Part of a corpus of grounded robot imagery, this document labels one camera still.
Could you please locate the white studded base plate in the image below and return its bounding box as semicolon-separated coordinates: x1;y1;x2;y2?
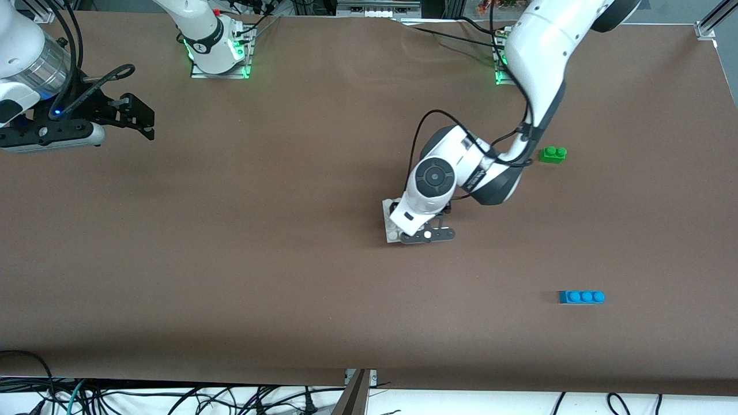
382;199;430;248

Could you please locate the blue three-stud toy block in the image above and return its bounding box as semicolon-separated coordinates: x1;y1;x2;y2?
558;290;606;305

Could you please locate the brown table cover sheet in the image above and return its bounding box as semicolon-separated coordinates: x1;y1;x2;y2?
0;12;738;398

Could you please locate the aluminium profile beam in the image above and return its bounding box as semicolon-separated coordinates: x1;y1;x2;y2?
331;369;379;415

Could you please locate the white power strip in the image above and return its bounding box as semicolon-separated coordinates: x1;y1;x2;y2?
337;0;423;19

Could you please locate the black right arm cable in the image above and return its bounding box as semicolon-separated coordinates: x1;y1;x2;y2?
49;0;137;119

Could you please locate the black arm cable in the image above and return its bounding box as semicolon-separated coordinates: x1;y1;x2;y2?
49;0;137;119
411;0;543;169

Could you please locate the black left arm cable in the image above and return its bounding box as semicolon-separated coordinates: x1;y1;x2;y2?
411;0;543;169

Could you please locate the aluminium frame post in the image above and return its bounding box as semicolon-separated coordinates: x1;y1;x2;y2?
17;0;59;24

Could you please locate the long black table cable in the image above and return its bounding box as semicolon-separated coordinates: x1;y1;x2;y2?
404;25;505;47

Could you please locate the short black table cable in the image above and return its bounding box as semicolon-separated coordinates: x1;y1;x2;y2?
457;16;507;37

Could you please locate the black looped floor cable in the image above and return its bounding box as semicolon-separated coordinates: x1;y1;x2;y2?
0;349;57;415

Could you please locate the teal floor cable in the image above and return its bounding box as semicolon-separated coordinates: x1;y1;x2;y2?
63;379;88;415

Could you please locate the aluminium corner post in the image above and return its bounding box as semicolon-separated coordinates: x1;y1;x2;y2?
694;0;738;41

